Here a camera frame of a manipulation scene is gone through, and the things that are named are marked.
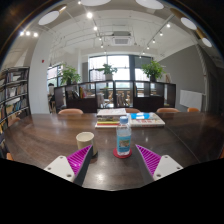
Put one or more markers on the right potted plant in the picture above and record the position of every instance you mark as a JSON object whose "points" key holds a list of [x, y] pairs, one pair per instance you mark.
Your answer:
{"points": [[153, 70]]}

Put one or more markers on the red round coaster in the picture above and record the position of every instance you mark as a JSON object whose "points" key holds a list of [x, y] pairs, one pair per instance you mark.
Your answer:
{"points": [[115, 153]]}

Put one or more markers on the potted plant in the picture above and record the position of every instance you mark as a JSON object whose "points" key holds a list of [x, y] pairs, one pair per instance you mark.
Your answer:
{"points": [[108, 71], [153, 70], [69, 75]]}

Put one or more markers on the round pendant lamp left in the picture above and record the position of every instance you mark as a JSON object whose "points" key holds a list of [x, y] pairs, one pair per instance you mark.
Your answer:
{"points": [[52, 15]]}

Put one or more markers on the white board at right wall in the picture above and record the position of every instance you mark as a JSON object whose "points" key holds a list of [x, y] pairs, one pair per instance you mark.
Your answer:
{"points": [[191, 99]]}

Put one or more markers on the left stack of books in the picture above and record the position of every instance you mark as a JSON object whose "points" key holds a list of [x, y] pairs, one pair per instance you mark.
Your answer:
{"points": [[109, 118]]}

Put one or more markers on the tall bookshelf at left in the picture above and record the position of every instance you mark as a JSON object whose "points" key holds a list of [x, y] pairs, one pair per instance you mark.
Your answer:
{"points": [[14, 100]]}

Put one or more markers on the round pendant lamp far right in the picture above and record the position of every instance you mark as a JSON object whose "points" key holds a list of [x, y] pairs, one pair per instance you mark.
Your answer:
{"points": [[204, 38]]}

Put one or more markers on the orange chair far middle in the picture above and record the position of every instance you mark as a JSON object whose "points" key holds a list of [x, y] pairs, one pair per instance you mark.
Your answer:
{"points": [[132, 110]]}

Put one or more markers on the clear water bottle blue cap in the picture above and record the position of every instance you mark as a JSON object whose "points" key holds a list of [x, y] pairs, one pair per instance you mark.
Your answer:
{"points": [[123, 132]]}

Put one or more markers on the ceiling air conditioner unit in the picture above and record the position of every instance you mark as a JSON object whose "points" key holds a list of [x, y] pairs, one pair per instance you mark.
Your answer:
{"points": [[121, 38]]}

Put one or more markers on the orange chair far right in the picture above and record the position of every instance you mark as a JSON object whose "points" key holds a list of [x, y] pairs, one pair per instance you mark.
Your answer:
{"points": [[191, 109]]}

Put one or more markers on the round pendant lamp centre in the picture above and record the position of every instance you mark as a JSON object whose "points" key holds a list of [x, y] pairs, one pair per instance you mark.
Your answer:
{"points": [[94, 2]]}

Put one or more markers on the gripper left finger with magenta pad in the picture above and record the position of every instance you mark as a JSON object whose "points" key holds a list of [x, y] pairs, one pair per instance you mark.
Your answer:
{"points": [[72, 168]]}

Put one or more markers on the right stack of books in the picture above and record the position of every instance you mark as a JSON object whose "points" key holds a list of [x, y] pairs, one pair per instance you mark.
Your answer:
{"points": [[145, 119]]}

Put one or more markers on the stack of books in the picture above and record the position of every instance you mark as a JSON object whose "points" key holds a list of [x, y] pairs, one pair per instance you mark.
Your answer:
{"points": [[145, 119], [109, 118]]}

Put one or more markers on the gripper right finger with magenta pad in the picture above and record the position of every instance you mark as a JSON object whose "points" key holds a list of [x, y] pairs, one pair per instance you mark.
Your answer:
{"points": [[153, 166]]}

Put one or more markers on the orange chair far left-centre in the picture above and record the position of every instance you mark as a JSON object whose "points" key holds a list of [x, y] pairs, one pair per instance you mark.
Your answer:
{"points": [[71, 111]]}

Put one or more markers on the beige paper cup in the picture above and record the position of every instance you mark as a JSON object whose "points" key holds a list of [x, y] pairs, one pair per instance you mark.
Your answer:
{"points": [[85, 139]]}

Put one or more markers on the orange chair far right-centre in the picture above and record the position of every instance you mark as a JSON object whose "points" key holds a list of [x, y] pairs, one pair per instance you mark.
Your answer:
{"points": [[167, 110]]}

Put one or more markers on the middle potted plant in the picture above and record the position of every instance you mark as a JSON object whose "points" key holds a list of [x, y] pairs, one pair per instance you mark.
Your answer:
{"points": [[108, 71]]}

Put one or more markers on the round pendant lamp centre-right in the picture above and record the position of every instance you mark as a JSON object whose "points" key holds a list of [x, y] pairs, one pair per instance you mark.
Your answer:
{"points": [[152, 4]]}

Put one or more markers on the left potted plant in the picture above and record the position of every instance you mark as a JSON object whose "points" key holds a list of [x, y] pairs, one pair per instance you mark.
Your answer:
{"points": [[69, 75]]}

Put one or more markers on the orange chair near left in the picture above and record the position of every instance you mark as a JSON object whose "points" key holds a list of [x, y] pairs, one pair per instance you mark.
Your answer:
{"points": [[9, 156]]}

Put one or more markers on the low dark shelf divider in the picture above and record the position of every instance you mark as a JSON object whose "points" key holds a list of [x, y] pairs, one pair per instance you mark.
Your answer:
{"points": [[90, 97]]}

